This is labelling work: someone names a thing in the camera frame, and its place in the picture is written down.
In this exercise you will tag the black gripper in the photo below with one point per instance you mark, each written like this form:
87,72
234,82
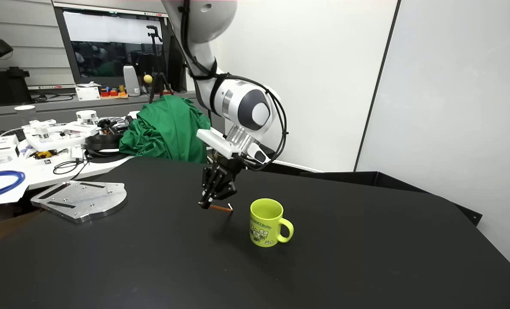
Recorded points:
226,168

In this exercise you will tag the yellow-green mug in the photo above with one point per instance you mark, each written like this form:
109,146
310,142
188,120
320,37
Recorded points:
264,230

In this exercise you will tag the white bottle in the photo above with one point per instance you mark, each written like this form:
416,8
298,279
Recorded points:
131,79

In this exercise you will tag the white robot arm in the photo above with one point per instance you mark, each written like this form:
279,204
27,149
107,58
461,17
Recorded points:
238,103

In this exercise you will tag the black tripod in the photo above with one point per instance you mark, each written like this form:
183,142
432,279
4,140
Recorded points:
162,79

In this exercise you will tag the yellow ball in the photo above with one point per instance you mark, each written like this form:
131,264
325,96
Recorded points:
149,79

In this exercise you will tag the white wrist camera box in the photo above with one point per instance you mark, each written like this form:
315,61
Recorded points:
216,140

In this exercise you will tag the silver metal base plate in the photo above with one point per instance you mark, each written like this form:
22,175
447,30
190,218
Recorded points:
89,199

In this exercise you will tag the white container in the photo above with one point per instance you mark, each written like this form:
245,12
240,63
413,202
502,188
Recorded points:
87,91

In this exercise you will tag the black round headset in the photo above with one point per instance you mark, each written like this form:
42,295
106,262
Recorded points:
102,146

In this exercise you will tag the black machine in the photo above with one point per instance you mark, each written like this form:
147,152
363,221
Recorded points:
3,82

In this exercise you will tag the green cloth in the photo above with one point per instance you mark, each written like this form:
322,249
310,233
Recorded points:
162,128

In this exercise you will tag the white plastic parts pile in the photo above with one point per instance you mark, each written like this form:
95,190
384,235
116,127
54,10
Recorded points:
54,130

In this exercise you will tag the large black-framed screen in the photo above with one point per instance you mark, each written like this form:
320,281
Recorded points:
109,51

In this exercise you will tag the white cluttered table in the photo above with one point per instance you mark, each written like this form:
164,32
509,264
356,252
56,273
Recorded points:
37,170

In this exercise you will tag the grey counter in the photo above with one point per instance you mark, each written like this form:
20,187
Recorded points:
49,111

